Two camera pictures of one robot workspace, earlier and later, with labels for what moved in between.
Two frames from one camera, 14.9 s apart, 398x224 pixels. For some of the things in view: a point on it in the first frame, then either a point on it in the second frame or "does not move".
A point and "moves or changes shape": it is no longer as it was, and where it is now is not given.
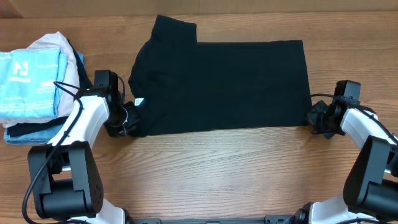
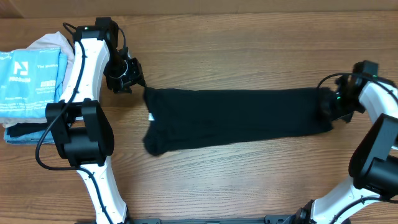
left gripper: [135, 116] to [136, 76]
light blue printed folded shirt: [28, 89] does not move
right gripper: [311, 114] to [346, 117]
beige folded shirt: [69, 89] does not move
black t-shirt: [179, 85] moves or changes shape
